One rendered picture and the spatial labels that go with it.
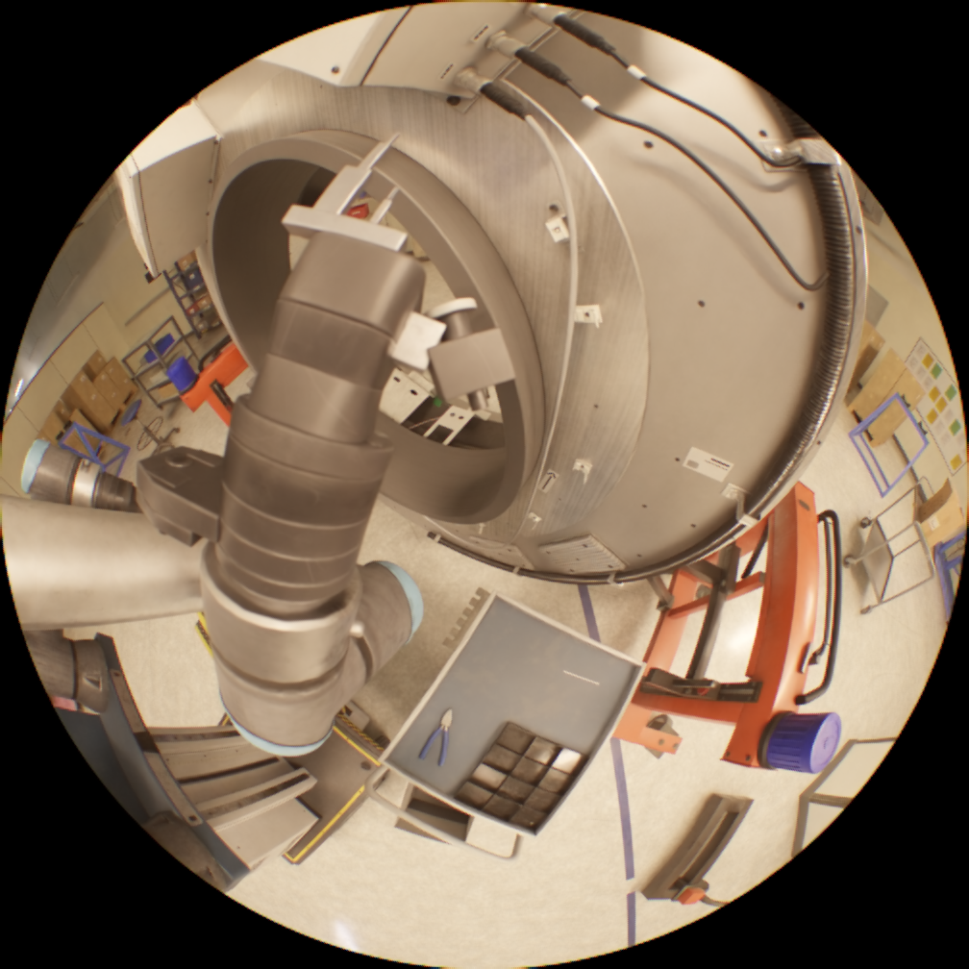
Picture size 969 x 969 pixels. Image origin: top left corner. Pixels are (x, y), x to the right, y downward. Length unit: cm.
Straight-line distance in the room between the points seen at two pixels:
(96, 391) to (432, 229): 736
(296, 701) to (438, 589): 135
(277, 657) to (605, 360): 31
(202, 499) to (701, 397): 34
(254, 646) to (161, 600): 14
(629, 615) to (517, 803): 106
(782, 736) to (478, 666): 70
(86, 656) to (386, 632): 85
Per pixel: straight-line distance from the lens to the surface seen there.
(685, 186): 24
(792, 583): 85
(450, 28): 23
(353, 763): 133
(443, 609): 148
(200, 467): 18
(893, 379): 617
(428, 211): 26
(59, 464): 65
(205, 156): 74
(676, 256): 25
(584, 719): 84
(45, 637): 95
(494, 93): 24
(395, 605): 28
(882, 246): 941
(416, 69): 23
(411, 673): 150
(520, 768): 85
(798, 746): 69
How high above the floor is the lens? 145
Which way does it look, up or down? 58 degrees down
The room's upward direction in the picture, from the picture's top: 3 degrees counter-clockwise
